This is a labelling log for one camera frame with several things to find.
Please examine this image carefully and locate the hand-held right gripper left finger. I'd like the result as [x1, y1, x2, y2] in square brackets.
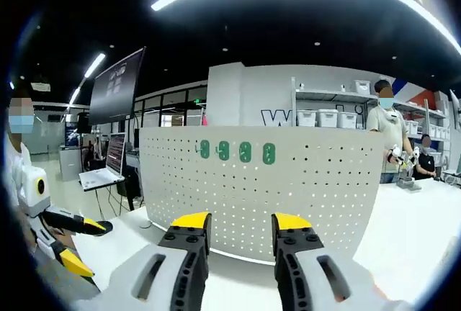
[73, 211, 212, 311]

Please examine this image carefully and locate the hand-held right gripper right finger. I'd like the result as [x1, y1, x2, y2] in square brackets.
[270, 212, 411, 311]

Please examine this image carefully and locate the white perforated mounting plate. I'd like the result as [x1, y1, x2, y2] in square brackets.
[139, 125, 385, 265]

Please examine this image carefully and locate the green hook assembly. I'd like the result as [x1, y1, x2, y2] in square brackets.
[239, 140, 252, 163]
[195, 140, 211, 160]
[262, 143, 277, 166]
[215, 140, 231, 161]

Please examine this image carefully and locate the grey cabinet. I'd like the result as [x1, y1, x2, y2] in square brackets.
[59, 147, 82, 182]

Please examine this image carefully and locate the silver laptop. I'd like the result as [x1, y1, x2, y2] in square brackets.
[78, 132, 127, 192]

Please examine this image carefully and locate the grey metal fixture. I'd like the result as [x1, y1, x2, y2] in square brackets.
[395, 161, 423, 192]

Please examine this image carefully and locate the short ceiling light strip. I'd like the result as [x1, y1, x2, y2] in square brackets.
[84, 53, 107, 78]

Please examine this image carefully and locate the grey metal shelf rack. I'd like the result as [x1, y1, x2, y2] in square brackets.
[290, 76, 451, 143]

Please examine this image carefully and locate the large dark wall screen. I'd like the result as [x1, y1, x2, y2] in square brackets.
[88, 46, 147, 127]

